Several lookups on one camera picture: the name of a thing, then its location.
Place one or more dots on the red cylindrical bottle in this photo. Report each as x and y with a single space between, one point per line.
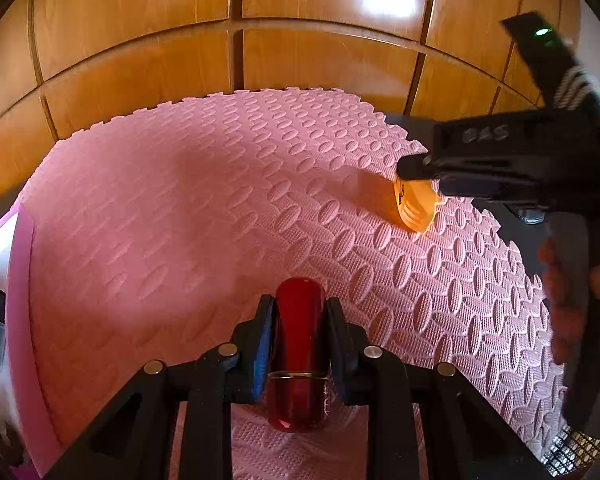
300 320

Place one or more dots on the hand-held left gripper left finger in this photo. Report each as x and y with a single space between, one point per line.
265 340

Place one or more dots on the pink cardboard box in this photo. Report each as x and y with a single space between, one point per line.
25 310

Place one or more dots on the black mesh chair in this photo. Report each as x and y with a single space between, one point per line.
570 452

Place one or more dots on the orange plastic clip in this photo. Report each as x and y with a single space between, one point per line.
415 205

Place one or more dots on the person's right hand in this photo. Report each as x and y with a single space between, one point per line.
565 310

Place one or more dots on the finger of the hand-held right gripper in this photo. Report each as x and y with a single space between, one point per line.
480 180

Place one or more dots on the pink foam mat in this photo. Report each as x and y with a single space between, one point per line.
180 210

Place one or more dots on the wooden wall cabinet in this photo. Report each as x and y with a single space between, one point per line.
130 20

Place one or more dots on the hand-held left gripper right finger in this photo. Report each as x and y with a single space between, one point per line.
337 340

